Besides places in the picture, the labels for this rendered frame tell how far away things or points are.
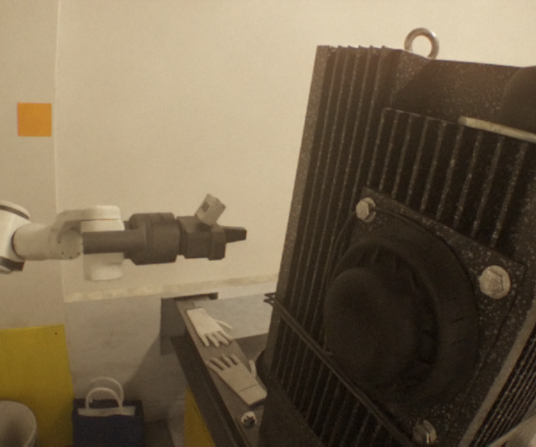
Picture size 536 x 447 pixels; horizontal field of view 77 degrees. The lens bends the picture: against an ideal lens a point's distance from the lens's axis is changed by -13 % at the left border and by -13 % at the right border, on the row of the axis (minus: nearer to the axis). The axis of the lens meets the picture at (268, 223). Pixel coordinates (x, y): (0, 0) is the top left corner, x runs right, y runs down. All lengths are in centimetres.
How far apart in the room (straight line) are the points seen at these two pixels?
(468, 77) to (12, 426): 179
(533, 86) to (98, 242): 58
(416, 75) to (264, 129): 93
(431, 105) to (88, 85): 101
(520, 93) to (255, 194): 121
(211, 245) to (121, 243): 15
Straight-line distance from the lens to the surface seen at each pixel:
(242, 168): 147
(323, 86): 70
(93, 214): 63
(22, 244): 77
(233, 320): 148
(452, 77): 62
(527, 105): 45
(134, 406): 169
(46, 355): 160
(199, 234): 64
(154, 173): 137
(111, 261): 63
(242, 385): 121
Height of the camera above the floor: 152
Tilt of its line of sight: 20 degrees down
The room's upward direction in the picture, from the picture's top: 9 degrees clockwise
